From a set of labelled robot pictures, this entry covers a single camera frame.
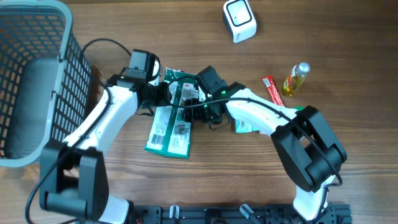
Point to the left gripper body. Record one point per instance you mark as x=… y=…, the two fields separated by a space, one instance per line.
x=160 y=96

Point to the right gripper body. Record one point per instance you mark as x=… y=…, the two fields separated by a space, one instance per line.
x=203 y=112

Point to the light green wipes sachet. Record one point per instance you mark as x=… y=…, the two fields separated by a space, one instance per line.
x=244 y=127

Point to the green 3M gloves package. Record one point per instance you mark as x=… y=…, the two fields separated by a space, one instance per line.
x=170 y=134

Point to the red snack stick packet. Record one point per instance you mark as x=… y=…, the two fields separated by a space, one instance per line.
x=272 y=89

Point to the yellow liquid bottle silver cap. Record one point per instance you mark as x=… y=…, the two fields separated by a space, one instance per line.
x=295 y=79

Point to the green lid white jar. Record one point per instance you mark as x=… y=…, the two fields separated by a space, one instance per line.
x=300 y=108

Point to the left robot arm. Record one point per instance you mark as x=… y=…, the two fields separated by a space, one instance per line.
x=73 y=179

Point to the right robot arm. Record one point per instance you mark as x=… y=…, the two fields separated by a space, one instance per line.
x=309 y=150

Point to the white barcode scanner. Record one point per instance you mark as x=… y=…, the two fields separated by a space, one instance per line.
x=239 y=20

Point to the dark grey mesh basket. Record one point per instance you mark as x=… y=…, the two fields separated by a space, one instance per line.
x=45 y=80

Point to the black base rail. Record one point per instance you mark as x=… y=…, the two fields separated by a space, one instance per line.
x=269 y=214

